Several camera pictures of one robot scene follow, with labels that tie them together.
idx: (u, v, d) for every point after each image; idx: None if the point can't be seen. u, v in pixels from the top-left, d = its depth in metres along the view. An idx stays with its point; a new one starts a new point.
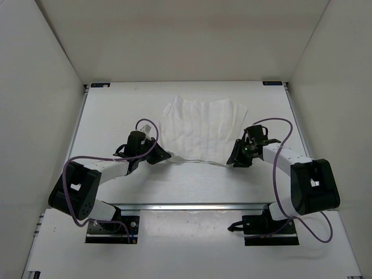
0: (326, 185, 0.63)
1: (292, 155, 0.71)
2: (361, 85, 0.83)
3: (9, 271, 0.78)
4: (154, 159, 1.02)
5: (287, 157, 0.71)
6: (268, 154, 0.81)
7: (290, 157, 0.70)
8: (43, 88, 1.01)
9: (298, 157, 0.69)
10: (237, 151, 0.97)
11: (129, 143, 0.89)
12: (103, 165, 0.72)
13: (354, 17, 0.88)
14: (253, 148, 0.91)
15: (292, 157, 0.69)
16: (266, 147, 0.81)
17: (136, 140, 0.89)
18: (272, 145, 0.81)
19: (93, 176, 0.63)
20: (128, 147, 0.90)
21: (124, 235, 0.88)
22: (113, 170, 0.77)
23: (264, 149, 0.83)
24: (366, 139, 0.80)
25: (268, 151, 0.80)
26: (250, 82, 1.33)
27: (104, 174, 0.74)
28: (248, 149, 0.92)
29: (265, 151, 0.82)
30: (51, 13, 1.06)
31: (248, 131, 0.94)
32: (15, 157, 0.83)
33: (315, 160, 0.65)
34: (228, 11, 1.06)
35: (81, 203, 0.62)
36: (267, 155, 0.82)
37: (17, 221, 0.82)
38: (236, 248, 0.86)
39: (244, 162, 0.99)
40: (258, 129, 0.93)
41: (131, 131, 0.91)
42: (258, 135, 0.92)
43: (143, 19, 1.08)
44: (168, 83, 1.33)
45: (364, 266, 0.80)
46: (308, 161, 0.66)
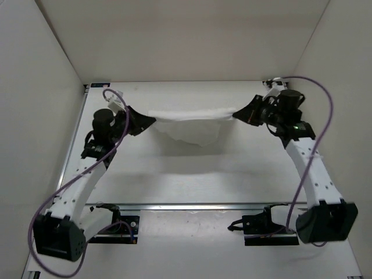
0: (341, 228, 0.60)
1: (319, 181, 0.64)
2: (362, 84, 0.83)
3: (9, 271, 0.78)
4: (136, 131, 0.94)
5: (314, 182, 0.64)
6: (292, 150, 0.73)
7: (318, 185, 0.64)
8: (43, 88, 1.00)
9: (325, 189, 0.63)
10: (254, 112, 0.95)
11: (95, 129, 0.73)
12: (74, 199, 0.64)
13: (354, 18, 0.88)
14: (277, 120, 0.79)
15: (319, 187, 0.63)
16: (293, 143, 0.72)
17: (103, 124, 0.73)
18: (303, 142, 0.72)
19: (67, 228, 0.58)
20: (95, 132, 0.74)
21: (124, 235, 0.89)
22: (87, 187, 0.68)
23: (290, 142, 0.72)
24: (365, 139, 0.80)
25: (296, 152, 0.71)
26: (250, 82, 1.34)
27: (84, 197, 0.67)
28: (269, 117, 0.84)
29: (291, 145, 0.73)
30: (51, 14, 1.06)
31: (281, 98, 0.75)
32: (15, 157, 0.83)
33: (343, 203, 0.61)
34: (228, 11, 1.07)
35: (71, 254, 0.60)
36: (291, 150, 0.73)
37: (17, 221, 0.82)
38: (237, 248, 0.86)
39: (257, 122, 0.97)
40: (295, 100, 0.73)
41: (94, 114, 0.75)
42: (290, 108, 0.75)
43: (144, 19, 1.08)
44: (168, 83, 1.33)
45: (365, 266, 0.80)
46: (333, 201, 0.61)
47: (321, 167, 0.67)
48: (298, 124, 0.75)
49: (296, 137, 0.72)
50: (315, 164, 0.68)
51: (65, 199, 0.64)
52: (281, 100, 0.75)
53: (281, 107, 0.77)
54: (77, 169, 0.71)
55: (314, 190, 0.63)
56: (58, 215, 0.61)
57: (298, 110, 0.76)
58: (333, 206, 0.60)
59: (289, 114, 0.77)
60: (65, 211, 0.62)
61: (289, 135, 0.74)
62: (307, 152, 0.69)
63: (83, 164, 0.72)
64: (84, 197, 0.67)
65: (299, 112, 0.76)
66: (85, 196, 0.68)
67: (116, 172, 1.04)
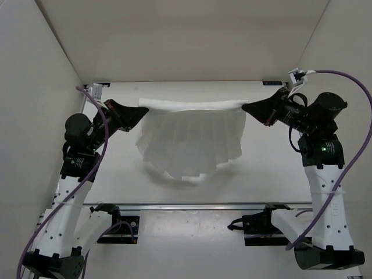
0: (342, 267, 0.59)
1: (332, 222, 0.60)
2: (362, 83, 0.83)
3: (9, 270, 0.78)
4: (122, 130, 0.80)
5: (326, 225, 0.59)
6: (310, 176, 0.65)
7: (330, 226, 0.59)
8: (43, 88, 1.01)
9: (337, 233, 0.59)
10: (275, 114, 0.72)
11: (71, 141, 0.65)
12: (60, 232, 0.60)
13: (354, 18, 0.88)
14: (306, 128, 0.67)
15: (331, 231, 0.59)
16: (314, 169, 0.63)
17: (77, 136, 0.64)
18: (328, 170, 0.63)
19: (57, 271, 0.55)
20: (73, 144, 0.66)
21: (124, 236, 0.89)
22: (72, 214, 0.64)
23: (313, 167, 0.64)
24: (365, 139, 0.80)
25: (314, 180, 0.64)
26: (250, 83, 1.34)
27: (71, 225, 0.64)
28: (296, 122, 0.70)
29: (311, 170, 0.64)
30: (51, 14, 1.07)
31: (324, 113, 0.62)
32: (15, 157, 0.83)
33: (351, 251, 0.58)
34: (228, 11, 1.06)
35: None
36: (309, 175, 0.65)
37: (17, 221, 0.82)
38: (236, 248, 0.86)
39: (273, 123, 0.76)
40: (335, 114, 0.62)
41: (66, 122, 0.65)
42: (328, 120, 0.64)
43: (143, 20, 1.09)
44: (168, 83, 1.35)
45: (365, 266, 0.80)
46: (342, 249, 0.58)
47: (340, 206, 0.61)
48: (327, 145, 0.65)
49: (320, 164, 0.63)
50: (335, 201, 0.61)
51: (50, 233, 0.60)
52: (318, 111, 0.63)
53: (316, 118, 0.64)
54: (58, 193, 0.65)
55: (325, 232, 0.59)
56: (46, 253, 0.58)
57: (334, 125, 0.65)
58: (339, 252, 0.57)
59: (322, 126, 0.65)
60: (53, 248, 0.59)
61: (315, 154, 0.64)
62: (328, 188, 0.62)
63: (64, 185, 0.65)
64: (71, 226, 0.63)
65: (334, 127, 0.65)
66: (72, 224, 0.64)
67: (117, 172, 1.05)
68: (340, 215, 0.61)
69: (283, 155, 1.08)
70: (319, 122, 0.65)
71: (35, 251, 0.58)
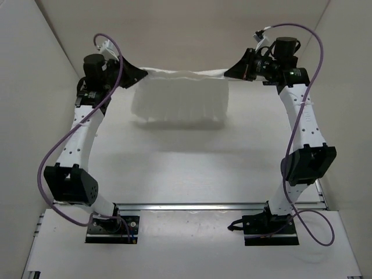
0: (320, 170, 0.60)
1: (307, 127, 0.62)
2: (361, 83, 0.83)
3: (9, 271, 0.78)
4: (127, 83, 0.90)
5: (301, 128, 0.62)
6: (286, 99, 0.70)
7: (305, 129, 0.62)
8: (43, 88, 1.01)
9: (312, 133, 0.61)
10: (248, 67, 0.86)
11: (88, 73, 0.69)
12: (79, 147, 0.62)
13: (354, 18, 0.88)
14: (274, 68, 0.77)
15: (305, 132, 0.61)
16: (289, 89, 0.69)
17: (95, 65, 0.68)
18: (295, 88, 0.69)
19: (78, 175, 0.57)
20: (89, 77, 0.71)
21: (123, 236, 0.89)
22: (89, 137, 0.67)
23: (284, 89, 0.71)
24: (364, 139, 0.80)
25: (288, 99, 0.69)
26: (250, 83, 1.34)
27: (88, 147, 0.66)
28: (265, 68, 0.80)
29: (285, 92, 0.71)
30: (51, 14, 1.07)
31: (278, 45, 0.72)
32: (15, 157, 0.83)
33: (325, 145, 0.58)
34: (228, 11, 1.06)
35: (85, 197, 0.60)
36: (286, 99, 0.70)
37: (17, 221, 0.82)
38: (237, 248, 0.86)
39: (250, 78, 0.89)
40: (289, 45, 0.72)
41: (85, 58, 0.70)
42: (286, 54, 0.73)
43: (143, 19, 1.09)
44: None
45: (365, 266, 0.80)
46: (317, 145, 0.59)
47: (311, 114, 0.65)
48: (294, 70, 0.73)
49: (291, 83, 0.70)
50: (306, 112, 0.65)
51: (69, 149, 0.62)
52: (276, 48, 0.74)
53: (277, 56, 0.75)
54: (74, 118, 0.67)
55: (300, 135, 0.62)
56: (67, 165, 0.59)
57: (293, 57, 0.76)
58: (315, 150, 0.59)
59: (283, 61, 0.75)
60: (73, 160, 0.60)
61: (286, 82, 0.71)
62: (299, 99, 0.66)
63: (79, 113, 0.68)
64: (88, 146, 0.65)
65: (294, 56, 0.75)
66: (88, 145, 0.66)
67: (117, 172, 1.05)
68: (313, 122, 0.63)
69: (283, 154, 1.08)
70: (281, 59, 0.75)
71: (56, 164, 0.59)
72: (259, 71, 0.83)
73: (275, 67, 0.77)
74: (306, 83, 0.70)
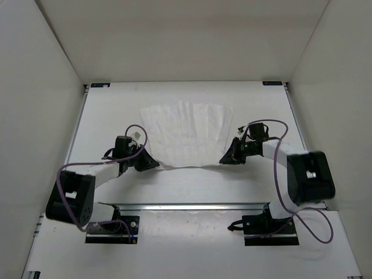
0: (322, 175, 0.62)
1: (289, 148, 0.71)
2: (361, 83, 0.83)
3: (9, 271, 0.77)
4: (143, 164, 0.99)
5: (284, 149, 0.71)
6: (268, 150, 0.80)
7: (288, 149, 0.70)
8: (43, 88, 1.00)
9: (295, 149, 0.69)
10: (234, 150, 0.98)
11: (117, 146, 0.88)
12: (95, 170, 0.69)
13: (354, 18, 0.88)
14: (254, 145, 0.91)
15: (288, 151, 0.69)
16: (266, 143, 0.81)
17: (124, 141, 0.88)
18: (272, 140, 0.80)
19: (89, 180, 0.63)
20: (116, 150, 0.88)
21: (123, 236, 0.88)
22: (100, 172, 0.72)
23: (264, 145, 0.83)
24: (365, 139, 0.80)
25: (268, 150, 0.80)
26: (250, 82, 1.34)
27: (101, 176, 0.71)
28: (248, 148, 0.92)
29: (264, 147, 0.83)
30: (50, 13, 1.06)
31: (250, 128, 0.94)
32: (15, 158, 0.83)
33: (312, 151, 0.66)
34: (229, 12, 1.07)
35: (82, 206, 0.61)
36: (265, 153, 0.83)
37: (17, 222, 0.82)
38: (237, 248, 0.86)
39: (239, 160, 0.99)
40: (260, 128, 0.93)
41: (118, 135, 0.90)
42: (259, 133, 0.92)
43: (143, 19, 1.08)
44: (168, 83, 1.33)
45: (365, 266, 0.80)
46: (304, 153, 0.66)
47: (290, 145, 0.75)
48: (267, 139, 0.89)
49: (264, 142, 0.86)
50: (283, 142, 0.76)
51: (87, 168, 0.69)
52: (251, 131, 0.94)
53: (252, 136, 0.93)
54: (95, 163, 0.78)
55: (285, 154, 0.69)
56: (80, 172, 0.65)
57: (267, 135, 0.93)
58: (308, 160, 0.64)
59: (259, 136, 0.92)
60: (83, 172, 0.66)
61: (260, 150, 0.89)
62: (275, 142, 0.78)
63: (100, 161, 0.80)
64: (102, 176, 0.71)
65: (267, 134, 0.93)
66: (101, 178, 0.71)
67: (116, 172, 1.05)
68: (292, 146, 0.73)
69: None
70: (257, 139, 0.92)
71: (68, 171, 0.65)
72: (247, 152, 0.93)
73: (254, 145, 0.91)
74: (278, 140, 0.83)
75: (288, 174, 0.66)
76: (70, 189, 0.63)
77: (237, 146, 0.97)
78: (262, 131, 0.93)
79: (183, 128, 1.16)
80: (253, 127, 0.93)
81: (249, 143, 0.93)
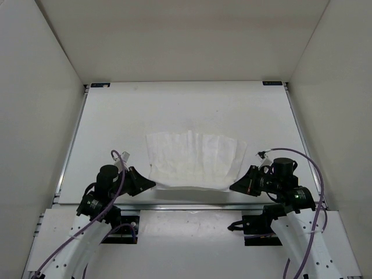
0: None
1: (321, 260, 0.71)
2: (361, 85, 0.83)
3: (10, 270, 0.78)
4: (135, 191, 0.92)
5: (315, 261, 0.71)
6: (294, 223, 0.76)
7: (319, 263, 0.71)
8: (42, 89, 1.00)
9: (326, 268, 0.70)
10: (251, 182, 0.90)
11: (99, 183, 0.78)
12: (65, 263, 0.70)
13: (354, 19, 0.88)
14: (278, 187, 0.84)
15: (319, 267, 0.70)
16: (293, 213, 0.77)
17: (106, 179, 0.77)
18: (303, 215, 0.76)
19: None
20: (97, 187, 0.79)
21: (124, 235, 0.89)
22: (78, 250, 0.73)
23: (290, 213, 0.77)
24: (365, 140, 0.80)
25: (296, 223, 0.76)
26: (250, 83, 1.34)
27: (77, 257, 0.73)
28: (269, 185, 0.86)
29: (292, 216, 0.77)
30: (51, 14, 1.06)
31: (276, 166, 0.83)
32: (15, 158, 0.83)
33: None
34: (228, 12, 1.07)
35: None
36: (289, 218, 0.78)
37: (18, 222, 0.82)
38: (237, 247, 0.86)
39: (254, 193, 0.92)
40: (289, 168, 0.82)
41: (100, 168, 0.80)
42: (285, 175, 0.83)
43: (143, 19, 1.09)
44: (168, 83, 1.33)
45: (365, 265, 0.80)
46: None
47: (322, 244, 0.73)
48: (298, 190, 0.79)
49: (297, 209, 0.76)
50: (315, 239, 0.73)
51: (57, 263, 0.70)
52: (276, 168, 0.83)
53: (278, 175, 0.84)
54: (72, 226, 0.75)
55: (315, 268, 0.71)
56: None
57: (295, 178, 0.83)
58: None
59: (285, 178, 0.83)
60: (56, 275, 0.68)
61: (290, 201, 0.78)
62: (308, 227, 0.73)
63: (78, 221, 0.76)
64: (77, 259, 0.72)
65: (294, 178, 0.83)
66: (78, 256, 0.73)
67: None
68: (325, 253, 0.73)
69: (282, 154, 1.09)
70: (282, 181, 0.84)
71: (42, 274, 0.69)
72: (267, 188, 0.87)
73: (278, 186, 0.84)
74: (311, 207, 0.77)
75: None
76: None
77: (256, 178, 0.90)
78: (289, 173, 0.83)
79: (187, 151, 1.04)
80: (279, 164, 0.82)
81: (272, 180, 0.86)
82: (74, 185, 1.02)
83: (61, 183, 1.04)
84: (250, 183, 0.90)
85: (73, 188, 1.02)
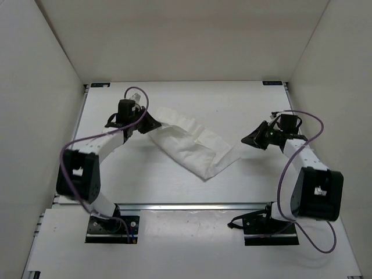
0: (331, 197, 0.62)
1: (308, 157, 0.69)
2: (361, 84, 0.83)
3: (9, 271, 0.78)
4: (146, 128, 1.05)
5: (303, 157, 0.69)
6: (290, 151, 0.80)
7: (307, 158, 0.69)
8: (42, 88, 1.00)
9: (314, 162, 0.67)
10: (258, 133, 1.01)
11: (121, 111, 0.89)
12: (98, 145, 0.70)
13: (354, 18, 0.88)
14: (279, 136, 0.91)
15: (307, 160, 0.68)
16: (289, 142, 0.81)
17: (128, 107, 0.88)
18: (296, 140, 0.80)
19: (93, 161, 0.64)
20: (120, 115, 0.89)
21: (123, 235, 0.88)
22: (109, 144, 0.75)
23: (286, 142, 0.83)
24: (365, 139, 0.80)
25: (290, 147, 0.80)
26: (250, 82, 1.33)
27: (104, 151, 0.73)
28: (272, 135, 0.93)
29: (288, 145, 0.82)
30: (51, 13, 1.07)
31: (282, 118, 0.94)
32: (15, 157, 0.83)
33: (330, 170, 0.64)
34: (228, 11, 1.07)
35: (88, 188, 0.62)
36: (288, 150, 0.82)
37: (17, 221, 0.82)
38: (237, 247, 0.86)
39: (260, 145, 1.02)
40: (290, 119, 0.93)
41: (120, 99, 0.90)
42: (289, 124, 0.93)
43: (143, 19, 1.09)
44: (168, 83, 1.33)
45: (365, 266, 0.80)
46: (322, 168, 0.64)
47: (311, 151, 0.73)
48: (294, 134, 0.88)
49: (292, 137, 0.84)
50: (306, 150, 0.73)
51: (90, 144, 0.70)
52: (282, 120, 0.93)
53: (282, 125, 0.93)
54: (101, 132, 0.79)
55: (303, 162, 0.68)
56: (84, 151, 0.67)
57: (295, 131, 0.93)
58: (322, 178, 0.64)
59: (288, 128, 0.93)
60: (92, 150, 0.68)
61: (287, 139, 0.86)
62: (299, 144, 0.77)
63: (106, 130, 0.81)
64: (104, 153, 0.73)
65: (295, 128, 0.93)
66: (106, 151, 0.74)
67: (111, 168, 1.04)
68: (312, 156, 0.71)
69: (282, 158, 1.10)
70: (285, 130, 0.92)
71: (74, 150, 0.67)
72: (270, 139, 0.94)
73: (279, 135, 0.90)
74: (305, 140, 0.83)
75: (296, 182, 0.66)
76: (77, 167, 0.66)
77: (262, 131, 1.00)
78: (292, 124, 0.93)
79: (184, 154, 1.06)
80: (284, 117, 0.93)
81: (275, 131, 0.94)
82: None
83: None
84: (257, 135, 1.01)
85: None
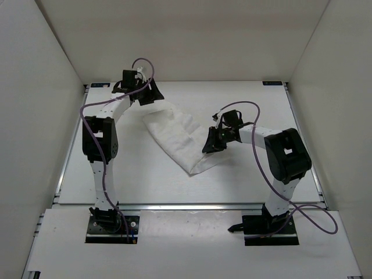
0: (298, 149, 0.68)
1: (264, 131, 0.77)
2: (361, 85, 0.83)
3: (9, 271, 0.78)
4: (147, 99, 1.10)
5: (260, 132, 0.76)
6: (245, 136, 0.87)
7: (264, 132, 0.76)
8: (42, 88, 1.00)
9: (270, 131, 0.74)
10: (213, 138, 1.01)
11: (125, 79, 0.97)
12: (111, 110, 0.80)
13: (354, 19, 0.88)
14: (230, 131, 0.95)
15: (264, 132, 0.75)
16: (242, 129, 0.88)
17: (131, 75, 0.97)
18: (247, 127, 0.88)
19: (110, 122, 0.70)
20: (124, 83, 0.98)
21: (123, 235, 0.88)
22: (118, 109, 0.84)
23: (240, 131, 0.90)
24: (365, 139, 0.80)
25: (246, 135, 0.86)
26: (250, 82, 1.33)
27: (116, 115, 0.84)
28: (225, 134, 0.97)
29: (242, 133, 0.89)
30: (51, 14, 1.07)
31: (225, 117, 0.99)
32: (15, 157, 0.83)
33: (286, 130, 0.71)
34: (228, 12, 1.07)
35: (109, 146, 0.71)
36: (243, 138, 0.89)
37: (17, 221, 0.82)
38: (237, 248, 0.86)
39: (220, 146, 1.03)
40: (232, 114, 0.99)
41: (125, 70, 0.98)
42: (235, 120, 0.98)
43: (144, 19, 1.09)
44: (168, 83, 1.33)
45: (365, 266, 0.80)
46: (278, 133, 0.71)
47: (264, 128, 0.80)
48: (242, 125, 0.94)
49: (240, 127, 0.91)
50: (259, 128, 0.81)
51: (104, 110, 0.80)
52: (225, 118, 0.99)
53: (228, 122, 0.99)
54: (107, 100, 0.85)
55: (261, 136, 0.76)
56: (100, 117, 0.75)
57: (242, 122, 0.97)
58: (283, 138, 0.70)
59: (234, 122, 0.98)
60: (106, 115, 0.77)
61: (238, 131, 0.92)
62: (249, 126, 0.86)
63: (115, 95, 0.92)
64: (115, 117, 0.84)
65: (240, 120, 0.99)
66: (117, 115, 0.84)
67: None
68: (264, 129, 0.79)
69: (263, 158, 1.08)
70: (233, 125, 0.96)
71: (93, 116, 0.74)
72: (225, 138, 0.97)
73: (231, 131, 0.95)
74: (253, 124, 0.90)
75: (268, 153, 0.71)
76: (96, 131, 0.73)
77: (215, 136, 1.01)
78: (235, 117, 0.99)
79: (182, 153, 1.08)
80: (226, 115, 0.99)
81: (225, 130, 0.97)
82: (74, 185, 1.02)
83: (61, 183, 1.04)
84: (212, 140, 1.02)
85: (72, 187, 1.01)
